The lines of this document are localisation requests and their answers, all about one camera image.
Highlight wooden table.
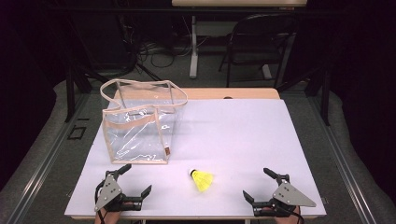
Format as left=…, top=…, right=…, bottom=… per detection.
left=71, top=87, right=325, bottom=220

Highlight black metal stand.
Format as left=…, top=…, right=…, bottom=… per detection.
left=276, top=62, right=332, bottom=127
left=64, top=18, right=94, bottom=123

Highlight yellow shuttlecock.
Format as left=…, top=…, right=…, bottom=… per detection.
left=189, top=168, right=215, bottom=193

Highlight white table board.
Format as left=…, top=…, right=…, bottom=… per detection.
left=64, top=98, right=327, bottom=218

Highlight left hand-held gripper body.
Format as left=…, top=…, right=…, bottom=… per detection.
left=93, top=170, right=144, bottom=213

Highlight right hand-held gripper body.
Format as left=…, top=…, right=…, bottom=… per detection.
left=251, top=175, right=318, bottom=218

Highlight clear plastic bag beige trim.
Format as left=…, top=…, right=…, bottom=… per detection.
left=99, top=78, right=189, bottom=165

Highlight person's right hand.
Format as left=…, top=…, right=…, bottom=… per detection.
left=274, top=205, right=303, bottom=224

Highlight black folding chair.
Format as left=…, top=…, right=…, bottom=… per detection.
left=219, top=13, right=297, bottom=89

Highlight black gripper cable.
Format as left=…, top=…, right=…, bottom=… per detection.
left=289, top=204, right=305, bottom=224
left=93, top=181, right=108, bottom=224

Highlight black floor cable bundle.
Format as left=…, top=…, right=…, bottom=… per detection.
left=134, top=36, right=195, bottom=70

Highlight person's left hand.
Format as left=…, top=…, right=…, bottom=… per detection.
left=93, top=209, right=121, bottom=224

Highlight grey metal stand leg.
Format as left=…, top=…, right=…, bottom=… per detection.
left=171, top=0, right=307, bottom=80

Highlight metal floor rail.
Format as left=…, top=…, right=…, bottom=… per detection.
left=306, top=92, right=379, bottom=224
left=6, top=92, right=92, bottom=224

